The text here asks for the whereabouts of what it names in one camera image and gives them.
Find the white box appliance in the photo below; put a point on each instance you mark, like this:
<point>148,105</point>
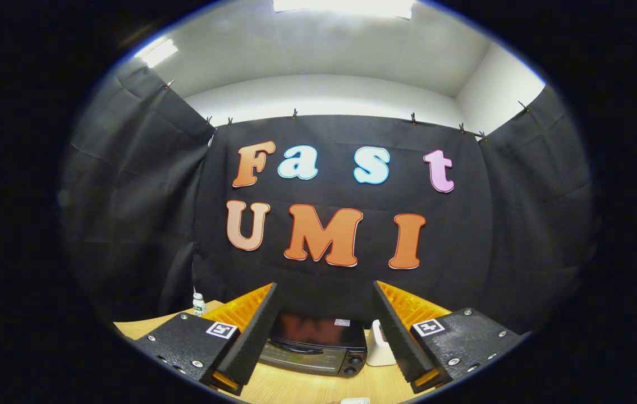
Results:
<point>379,348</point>

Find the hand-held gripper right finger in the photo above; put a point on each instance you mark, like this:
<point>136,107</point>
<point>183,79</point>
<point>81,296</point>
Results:
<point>397,336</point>

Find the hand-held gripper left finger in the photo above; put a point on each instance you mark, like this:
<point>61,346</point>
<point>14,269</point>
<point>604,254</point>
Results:
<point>253,342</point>

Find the wide ceiling light panel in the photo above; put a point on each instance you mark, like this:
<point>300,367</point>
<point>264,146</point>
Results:
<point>343,7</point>

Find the black toaster oven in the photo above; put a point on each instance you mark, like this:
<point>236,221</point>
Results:
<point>318,336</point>

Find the white bottle with green label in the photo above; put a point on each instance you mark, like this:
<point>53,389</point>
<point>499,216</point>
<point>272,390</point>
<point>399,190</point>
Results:
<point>199,306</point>

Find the narrow ceiling light panel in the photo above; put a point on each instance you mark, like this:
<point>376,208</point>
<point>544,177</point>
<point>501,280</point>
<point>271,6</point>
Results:
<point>158,53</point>

